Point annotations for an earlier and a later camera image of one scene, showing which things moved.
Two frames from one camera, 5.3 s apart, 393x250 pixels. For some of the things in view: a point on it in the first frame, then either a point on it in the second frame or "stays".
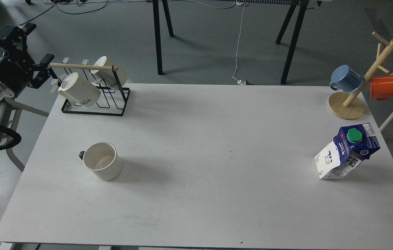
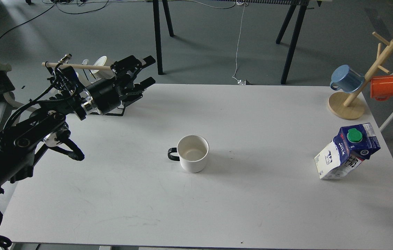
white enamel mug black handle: x=103 y=159 -> x=193 y=150
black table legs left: x=156 y=25 stays
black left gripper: x=16 y=70 -> x=108 y=96
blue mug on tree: x=349 y=81 stays
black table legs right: x=303 y=4 stays
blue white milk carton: x=345 y=152 stays
